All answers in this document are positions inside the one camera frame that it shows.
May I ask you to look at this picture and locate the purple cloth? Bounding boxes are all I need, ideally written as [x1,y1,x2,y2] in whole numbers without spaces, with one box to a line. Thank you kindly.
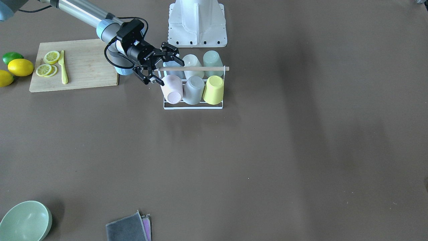
[141,215,152,241]

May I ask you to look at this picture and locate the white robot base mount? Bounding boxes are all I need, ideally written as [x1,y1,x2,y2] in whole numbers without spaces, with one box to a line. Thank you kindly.
[167,0,228,48]

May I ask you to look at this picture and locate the bamboo cutting board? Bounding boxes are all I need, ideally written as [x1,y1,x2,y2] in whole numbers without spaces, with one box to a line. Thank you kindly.
[29,39,119,93]

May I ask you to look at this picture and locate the yellow plastic cup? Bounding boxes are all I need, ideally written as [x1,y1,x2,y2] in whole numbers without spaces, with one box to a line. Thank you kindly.
[202,75,224,105]

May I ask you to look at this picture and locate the light blue plastic cup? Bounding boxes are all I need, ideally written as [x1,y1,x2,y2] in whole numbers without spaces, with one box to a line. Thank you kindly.
[163,61,186,79]

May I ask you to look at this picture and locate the green plastic cup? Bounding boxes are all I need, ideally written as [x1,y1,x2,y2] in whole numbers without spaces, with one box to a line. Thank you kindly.
[203,50,224,78]

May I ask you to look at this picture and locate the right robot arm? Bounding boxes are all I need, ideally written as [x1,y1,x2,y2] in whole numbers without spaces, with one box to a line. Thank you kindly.
[47,0,185,86]

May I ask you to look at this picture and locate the lemon slice lower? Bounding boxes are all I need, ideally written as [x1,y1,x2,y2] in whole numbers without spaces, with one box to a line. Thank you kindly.
[35,64,58,77]

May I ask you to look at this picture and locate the whole yellow lemon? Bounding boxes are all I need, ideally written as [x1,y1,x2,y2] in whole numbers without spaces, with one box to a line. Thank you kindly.
[7,59,34,77]

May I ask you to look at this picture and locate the green lime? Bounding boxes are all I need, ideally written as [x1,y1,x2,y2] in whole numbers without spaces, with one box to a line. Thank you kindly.
[2,52,24,65]

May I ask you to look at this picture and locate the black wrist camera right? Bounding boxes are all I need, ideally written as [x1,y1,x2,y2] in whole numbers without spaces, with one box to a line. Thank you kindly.
[116,19,145,44]

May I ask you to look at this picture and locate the lemon slice upper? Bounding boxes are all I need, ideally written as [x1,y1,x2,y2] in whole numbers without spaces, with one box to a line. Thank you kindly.
[43,51,60,65]

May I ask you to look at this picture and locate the white plastic cup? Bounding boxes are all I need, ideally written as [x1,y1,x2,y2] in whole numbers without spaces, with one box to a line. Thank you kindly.
[182,54,205,79]

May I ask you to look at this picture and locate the lemon slice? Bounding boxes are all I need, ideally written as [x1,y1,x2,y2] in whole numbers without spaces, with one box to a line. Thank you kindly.
[35,64,58,77]
[43,51,60,65]

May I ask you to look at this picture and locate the white wire cup rack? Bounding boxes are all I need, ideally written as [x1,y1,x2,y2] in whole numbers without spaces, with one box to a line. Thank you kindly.
[157,66,229,110]

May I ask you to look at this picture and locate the yellow plastic knife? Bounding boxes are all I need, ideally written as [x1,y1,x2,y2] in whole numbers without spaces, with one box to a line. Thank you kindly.
[58,50,69,84]

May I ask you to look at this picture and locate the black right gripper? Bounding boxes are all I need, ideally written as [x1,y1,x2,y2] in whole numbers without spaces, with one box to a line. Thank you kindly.
[125,40,185,86]

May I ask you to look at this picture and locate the pink plastic cup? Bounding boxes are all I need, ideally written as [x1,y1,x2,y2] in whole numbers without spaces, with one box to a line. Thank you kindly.
[161,75,183,104]

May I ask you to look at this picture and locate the green bowl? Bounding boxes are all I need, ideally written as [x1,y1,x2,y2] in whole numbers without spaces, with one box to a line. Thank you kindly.
[0,201,52,241]

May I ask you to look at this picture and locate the grey folded cloth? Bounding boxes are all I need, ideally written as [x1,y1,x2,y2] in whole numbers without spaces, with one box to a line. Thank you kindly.
[106,212,147,241]

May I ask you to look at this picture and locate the grey plastic cup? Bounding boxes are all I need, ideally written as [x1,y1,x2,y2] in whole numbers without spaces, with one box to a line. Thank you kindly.
[183,76,205,105]

